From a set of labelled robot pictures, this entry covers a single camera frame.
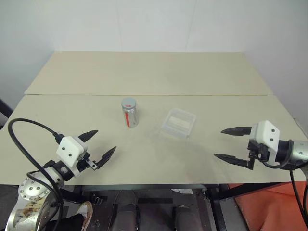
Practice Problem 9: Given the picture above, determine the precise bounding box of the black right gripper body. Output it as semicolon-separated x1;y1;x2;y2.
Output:
247;141;269;162

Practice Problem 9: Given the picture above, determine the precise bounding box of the clear plastic container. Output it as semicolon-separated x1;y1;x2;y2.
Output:
157;107;197;139

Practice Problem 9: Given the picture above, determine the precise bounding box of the black slanted bar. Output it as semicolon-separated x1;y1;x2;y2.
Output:
0;98;14;130

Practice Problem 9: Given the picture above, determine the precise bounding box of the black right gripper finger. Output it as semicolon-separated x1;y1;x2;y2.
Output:
220;126;252;137
213;153;255;170

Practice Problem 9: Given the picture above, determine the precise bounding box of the large dark rounded shape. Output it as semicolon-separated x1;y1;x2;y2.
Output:
112;189;141;231

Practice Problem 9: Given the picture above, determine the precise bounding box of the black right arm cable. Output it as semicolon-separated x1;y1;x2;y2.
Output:
262;139;308;231

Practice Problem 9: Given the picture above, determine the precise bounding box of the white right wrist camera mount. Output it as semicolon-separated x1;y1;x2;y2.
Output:
248;120;281;167

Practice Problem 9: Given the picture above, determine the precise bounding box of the orange floor mat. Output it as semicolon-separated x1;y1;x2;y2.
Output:
228;180;308;231

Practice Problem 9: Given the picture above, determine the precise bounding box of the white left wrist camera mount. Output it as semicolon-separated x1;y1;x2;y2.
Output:
56;136;89;179

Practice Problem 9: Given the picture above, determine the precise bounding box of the black metal table frame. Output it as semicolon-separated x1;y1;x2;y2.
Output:
57;182;299;231

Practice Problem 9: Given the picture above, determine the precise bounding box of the white plastic jar lid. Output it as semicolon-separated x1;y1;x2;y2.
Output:
121;97;137;109

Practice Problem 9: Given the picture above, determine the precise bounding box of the small dark rounded shape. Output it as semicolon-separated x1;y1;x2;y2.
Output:
172;204;193;231

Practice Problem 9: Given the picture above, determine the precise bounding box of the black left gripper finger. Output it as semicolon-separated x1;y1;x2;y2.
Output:
78;130;99;143
96;146;117;169

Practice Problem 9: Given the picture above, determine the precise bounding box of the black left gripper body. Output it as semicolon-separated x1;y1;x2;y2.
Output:
76;152;99;173

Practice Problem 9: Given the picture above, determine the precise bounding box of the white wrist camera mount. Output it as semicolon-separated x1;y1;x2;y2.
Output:
56;136;89;179
248;120;281;167

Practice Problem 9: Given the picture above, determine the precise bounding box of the silver can with red label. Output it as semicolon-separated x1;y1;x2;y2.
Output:
121;105;140;128

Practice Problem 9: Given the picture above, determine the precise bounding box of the white sneaker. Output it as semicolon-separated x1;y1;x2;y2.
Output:
77;201;94;231

